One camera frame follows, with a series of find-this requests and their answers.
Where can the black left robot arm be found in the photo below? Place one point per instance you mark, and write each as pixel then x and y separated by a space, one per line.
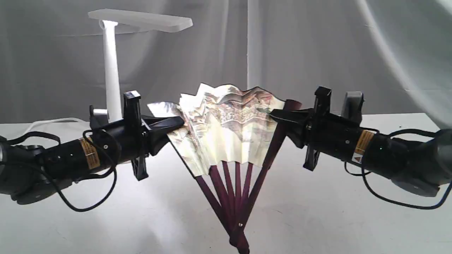
pixel 37 164

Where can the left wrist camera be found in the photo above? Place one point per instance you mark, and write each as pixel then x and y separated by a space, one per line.
pixel 98 117

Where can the grey backdrop curtain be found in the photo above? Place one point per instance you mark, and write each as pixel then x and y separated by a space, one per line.
pixel 397 52

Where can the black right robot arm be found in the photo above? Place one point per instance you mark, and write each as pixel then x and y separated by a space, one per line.
pixel 415 160

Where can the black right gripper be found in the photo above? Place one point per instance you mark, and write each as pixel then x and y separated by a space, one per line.
pixel 325 132

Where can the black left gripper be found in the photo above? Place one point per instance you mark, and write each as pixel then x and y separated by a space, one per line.
pixel 124 140

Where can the white desk lamp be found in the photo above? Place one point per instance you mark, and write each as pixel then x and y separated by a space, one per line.
pixel 108 20

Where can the painted paper folding fan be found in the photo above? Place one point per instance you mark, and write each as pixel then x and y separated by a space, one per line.
pixel 228 143

